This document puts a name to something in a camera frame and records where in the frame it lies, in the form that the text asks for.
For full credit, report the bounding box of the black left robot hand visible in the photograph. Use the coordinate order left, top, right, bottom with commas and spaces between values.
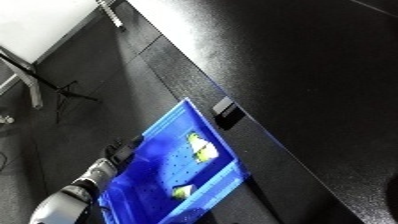
104, 134, 144, 164

